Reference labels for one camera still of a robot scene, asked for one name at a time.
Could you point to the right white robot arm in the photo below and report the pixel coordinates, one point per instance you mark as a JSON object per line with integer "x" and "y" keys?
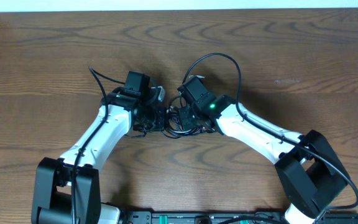
{"x": 309, "y": 170}

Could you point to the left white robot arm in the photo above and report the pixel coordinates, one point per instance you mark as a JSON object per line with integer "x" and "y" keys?
{"x": 67, "y": 189}

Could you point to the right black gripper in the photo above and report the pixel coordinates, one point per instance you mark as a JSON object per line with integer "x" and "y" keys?
{"x": 186, "y": 124}

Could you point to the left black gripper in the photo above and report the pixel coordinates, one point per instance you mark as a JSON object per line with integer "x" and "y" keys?
{"x": 161, "y": 112}

